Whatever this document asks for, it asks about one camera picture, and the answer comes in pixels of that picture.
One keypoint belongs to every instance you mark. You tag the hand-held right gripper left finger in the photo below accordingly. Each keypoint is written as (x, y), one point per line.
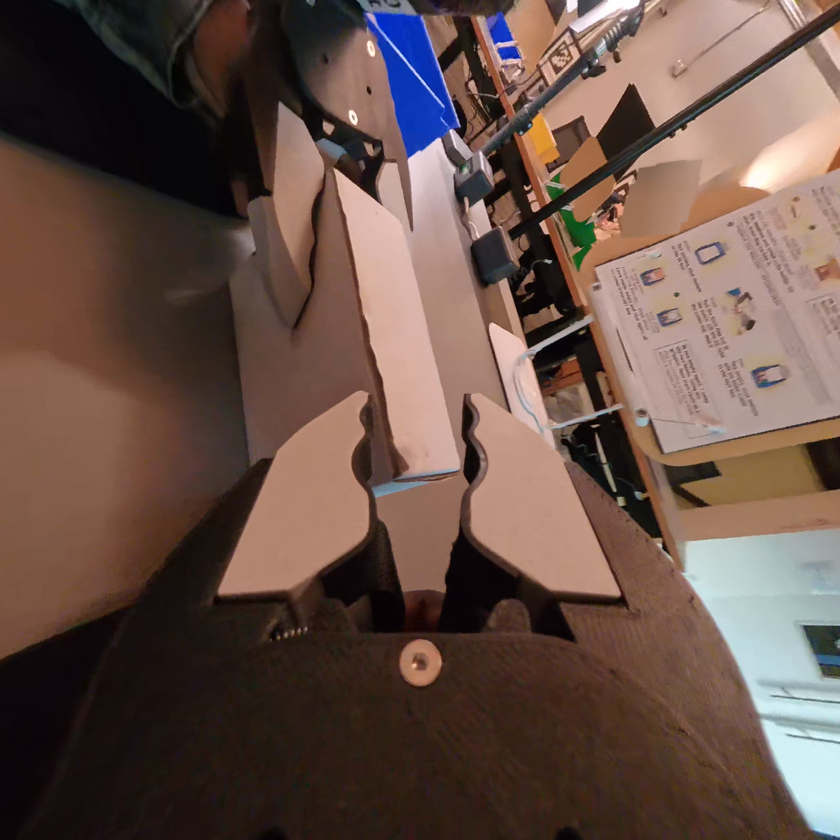
(302, 518)

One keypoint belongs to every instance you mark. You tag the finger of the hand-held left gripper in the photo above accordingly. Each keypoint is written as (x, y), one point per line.
(401, 184)
(289, 216)

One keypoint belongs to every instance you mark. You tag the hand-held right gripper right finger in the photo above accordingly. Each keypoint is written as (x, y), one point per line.
(531, 518)

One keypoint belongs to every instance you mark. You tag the blue plastic bin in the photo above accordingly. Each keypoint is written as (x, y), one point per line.
(413, 79)

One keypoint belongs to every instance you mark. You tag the white cardboard mailer box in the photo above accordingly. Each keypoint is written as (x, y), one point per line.
(394, 315)

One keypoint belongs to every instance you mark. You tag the person's left hand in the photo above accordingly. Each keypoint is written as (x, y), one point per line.
(220, 65)

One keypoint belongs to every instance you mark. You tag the grey device green light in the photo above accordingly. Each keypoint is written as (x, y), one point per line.
(472, 174)

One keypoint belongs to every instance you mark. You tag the dark grey cube device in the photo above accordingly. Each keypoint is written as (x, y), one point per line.
(493, 256)

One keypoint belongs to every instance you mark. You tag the yellow storage bin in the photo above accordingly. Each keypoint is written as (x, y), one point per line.
(543, 138)

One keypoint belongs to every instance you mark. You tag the small blue storage bin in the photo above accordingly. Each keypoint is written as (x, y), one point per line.
(508, 36)

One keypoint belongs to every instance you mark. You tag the long wooden edged table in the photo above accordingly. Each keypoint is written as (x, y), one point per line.
(558, 262)

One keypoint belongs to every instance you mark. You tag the small green storage bin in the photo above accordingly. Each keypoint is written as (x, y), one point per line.
(574, 223)

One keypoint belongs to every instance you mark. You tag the grey light stand pole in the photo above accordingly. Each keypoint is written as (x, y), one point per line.
(558, 85)

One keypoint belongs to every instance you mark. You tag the printed marker sign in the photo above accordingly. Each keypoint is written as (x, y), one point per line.
(559, 56)

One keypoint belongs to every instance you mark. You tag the black angled panel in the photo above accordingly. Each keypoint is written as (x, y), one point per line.
(627, 128)

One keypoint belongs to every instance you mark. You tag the black stand pole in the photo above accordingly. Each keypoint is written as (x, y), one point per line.
(656, 131)

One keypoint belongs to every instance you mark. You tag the printed instruction sheet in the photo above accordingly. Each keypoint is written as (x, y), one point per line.
(722, 315)

